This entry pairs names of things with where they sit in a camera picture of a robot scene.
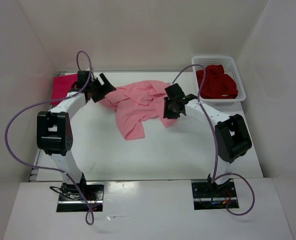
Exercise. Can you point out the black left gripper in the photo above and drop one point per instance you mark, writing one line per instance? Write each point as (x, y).
(104, 89)

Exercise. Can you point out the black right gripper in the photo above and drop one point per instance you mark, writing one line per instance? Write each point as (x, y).
(167, 113)

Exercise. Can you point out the light pink t-shirt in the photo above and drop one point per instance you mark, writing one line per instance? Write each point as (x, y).
(136, 103)

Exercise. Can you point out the magenta t-shirt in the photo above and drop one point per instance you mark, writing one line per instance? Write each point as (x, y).
(62, 85)

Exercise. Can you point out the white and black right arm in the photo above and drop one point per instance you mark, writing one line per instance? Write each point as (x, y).
(231, 136)

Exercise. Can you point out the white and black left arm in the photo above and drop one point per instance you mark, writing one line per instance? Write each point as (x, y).
(54, 131)

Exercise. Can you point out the dark red t-shirt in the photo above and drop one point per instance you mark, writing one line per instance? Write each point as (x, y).
(218, 84)

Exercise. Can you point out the white plastic basket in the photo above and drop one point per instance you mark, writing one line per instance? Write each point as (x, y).
(202, 61)

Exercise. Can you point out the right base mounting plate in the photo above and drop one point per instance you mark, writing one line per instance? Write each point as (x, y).
(206, 197)

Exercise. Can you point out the base mounting plate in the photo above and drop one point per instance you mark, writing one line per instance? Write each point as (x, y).
(70, 200)
(206, 197)

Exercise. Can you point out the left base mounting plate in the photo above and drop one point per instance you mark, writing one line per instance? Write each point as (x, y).
(70, 200)

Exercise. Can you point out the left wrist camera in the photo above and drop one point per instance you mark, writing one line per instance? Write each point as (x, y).
(82, 77)

